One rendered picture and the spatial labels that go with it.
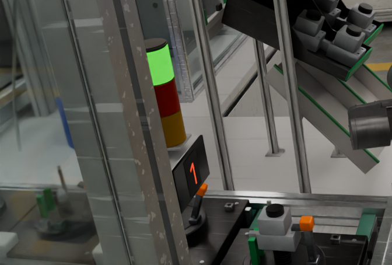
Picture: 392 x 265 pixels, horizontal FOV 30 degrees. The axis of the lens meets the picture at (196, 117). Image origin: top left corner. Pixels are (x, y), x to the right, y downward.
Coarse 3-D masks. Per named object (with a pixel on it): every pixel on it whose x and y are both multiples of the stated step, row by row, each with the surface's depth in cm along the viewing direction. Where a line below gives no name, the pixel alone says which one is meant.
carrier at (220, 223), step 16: (208, 208) 148; (224, 208) 147; (240, 208) 146; (192, 224) 140; (208, 224) 142; (224, 224) 141; (192, 240) 138; (208, 240) 137; (224, 240) 136; (192, 256) 133; (208, 256) 132
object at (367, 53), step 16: (240, 0) 143; (256, 0) 156; (272, 0) 154; (288, 0) 152; (304, 0) 150; (224, 16) 147; (240, 16) 145; (256, 16) 143; (272, 16) 141; (288, 16) 154; (256, 32) 144; (272, 32) 142; (336, 32) 149; (304, 48) 140; (368, 48) 147; (320, 64) 140; (336, 64) 143
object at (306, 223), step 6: (306, 216) 119; (300, 222) 118; (306, 222) 118; (312, 222) 118; (294, 228) 119; (300, 228) 118; (306, 228) 118; (312, 228) 118; (306, 234) 119; (312, 234) 119; (306, 240) 119; (312, 240) 119; (306, 246) 120; (312, 246) 119; (312, 252) 120; (312, 258) 120
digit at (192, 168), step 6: (192, 156) 112; (186, 162) 110; (192, 162) 112; (186, 168) 110; (192, 168) 112; (198, 168) 114; (186, 174) 110; (192, 174) 112; (198, 174) 114; (192, 180) 112; (198, 180) 114; (192, 186) 112; (198, 186) 114; (192, 192) 112
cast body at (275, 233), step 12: (276, 204) 120; (264, 216) 120; (276, 216) 118; (288, 216) 120; (264, 228) 119; (276, 228) 118; (288, 228) 120; (264, 240) 120; (276, 240) 120; (288, 240) 119
